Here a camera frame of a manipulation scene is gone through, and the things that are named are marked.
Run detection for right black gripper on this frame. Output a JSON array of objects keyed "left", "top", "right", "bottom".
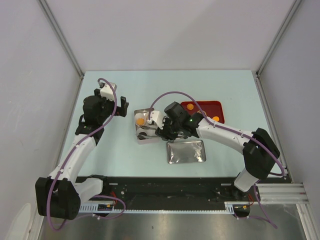
[{"left": 155, "top": 116, "right": 182, "bottom": 144}]

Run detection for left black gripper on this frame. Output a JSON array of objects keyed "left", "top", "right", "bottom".
[{"left": 94, "top": 89, "right": 128, "bottom": 124}]

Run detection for orange flower cookie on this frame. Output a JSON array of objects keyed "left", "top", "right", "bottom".
[{"left": 135, "top": 118, "right": 146, "bottom": 126}]

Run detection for orange round cookie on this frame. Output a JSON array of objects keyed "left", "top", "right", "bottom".
[{"left": 197, "top": 110, "right": 207, "bottom": 116}]

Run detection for metal tongs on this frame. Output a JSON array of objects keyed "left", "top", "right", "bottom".
[{"left": 143, "top": 128, "right": 160, "bottom": 139}]

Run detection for black round cookie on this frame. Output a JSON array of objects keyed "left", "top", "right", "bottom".
[{"left": 137, "top": 134, "right": 148, "bottom": 140}]

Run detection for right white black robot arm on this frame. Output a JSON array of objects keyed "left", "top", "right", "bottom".
[{"left": 148, "top": 102, "right": 280, "bottom": 201}]

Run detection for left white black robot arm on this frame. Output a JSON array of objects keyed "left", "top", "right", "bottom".
[{"left": 35, "top": 83, "right": 129, "bottom": 220}]

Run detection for white paper cup back left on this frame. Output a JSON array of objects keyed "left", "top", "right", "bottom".
[{"left": 134, "top": 112, "right": 147, "bottom": 127}]

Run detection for white paper cup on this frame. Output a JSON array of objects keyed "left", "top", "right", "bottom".
[
  {"left": 134, "top": 112, "right": 147, "bottom": 127},
  {"left": 136, "top": 128, "right": 150, "bottom": 141}
]

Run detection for orange pumpkin cookie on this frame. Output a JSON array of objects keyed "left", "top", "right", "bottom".
[{"left": 186, "top": 103, "right": 195, "bottom": 111}]

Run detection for silver tin lid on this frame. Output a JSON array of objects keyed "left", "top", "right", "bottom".
[{"left": 166, "top": 140, "right": 207, "bottom": 165}]

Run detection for white paper cup front left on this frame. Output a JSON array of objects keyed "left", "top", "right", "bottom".
[{"left": 136, "top": 128, "right": 150, "bottom": 141}]

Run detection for lavender cookie tin box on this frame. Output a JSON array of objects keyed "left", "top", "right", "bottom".
[{"left": 134, "top": 108, "right": 160, "bottom": 145}]

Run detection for red lacquer tray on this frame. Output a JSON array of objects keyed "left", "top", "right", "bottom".
[{"left": 180, "top": 100, "right": 225, "bottom": 124}]

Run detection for orange fish cookie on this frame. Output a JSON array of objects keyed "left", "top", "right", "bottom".
[{"left": 212, "top": 116, "right": 220, "bottom": 122}]

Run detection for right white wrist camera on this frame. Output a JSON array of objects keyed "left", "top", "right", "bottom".
[{"left": 147, "top": 110, "right": 164, "bottom": 129}]

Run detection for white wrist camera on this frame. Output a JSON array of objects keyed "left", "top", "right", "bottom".
[
  {"left": 99, "top": 82, "right": 115, "bottom": 102},
  {"left": 147, "top": 110, "right": 164, "bottom": 129}
]

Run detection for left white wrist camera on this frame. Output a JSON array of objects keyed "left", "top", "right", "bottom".
[{"left": 99, "top": 82, "right": 115, "bottom": 102}]

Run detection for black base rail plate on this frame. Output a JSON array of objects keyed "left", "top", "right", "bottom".
[{"left": 91, "top": 175, "right": 257, "bottom": 212}]

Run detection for white slotted cable duct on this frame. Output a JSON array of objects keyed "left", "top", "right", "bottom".
[{"left": 80, "top": 201, "right": 237, "bottom": 215}]

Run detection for aluminium frame rail right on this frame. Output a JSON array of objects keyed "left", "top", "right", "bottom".
[{"left": 257, "top": 183, "right": 309, "bottom": 205}]

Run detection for aluminium corner post left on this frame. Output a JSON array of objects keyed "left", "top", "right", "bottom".
[{"left": 37, "top": 0, "right": 84, "bottom": 80}]

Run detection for aluminium corner post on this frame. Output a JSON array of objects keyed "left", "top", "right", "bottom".
[
  {"left": 37, "top": 0, "right": 84, "bottom": 80},
  {"left": 255, "top": 0, "right": 304, "bottom": 77}
]

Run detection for aluminium corner post right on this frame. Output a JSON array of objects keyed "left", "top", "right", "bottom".
[{"left": 255, "top": 0, "right": 304, "bottom": 77}]

